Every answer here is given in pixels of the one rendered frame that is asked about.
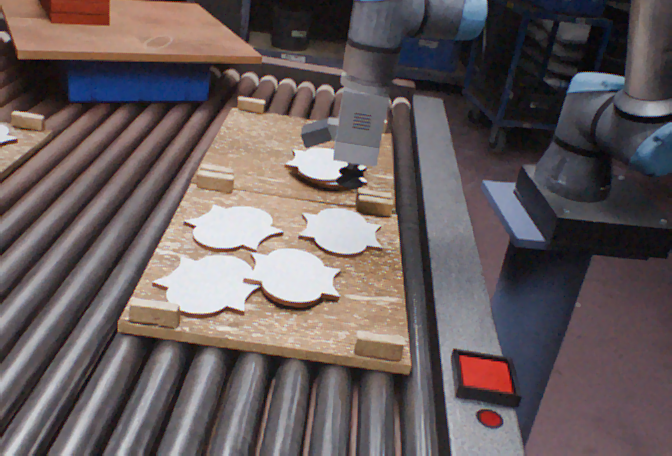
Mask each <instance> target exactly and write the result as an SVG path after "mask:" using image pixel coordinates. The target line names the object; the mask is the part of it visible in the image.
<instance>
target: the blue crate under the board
mask: <svg viewBox="0 0 672 456"><path fill-rule="evenodd" d="M49 60H50V62H51V65H52V67H53V70H54V72H56V74H57V76H58V78H59V81H60V84H61V86H62V88H63V90H64V93H65V95H66V97H67V99H68V101H70V103H184V101H196V102H207V99H208V87H210V73H211V66H214V64H215V62H165V61H117V60H67V59H49Z"/></svg>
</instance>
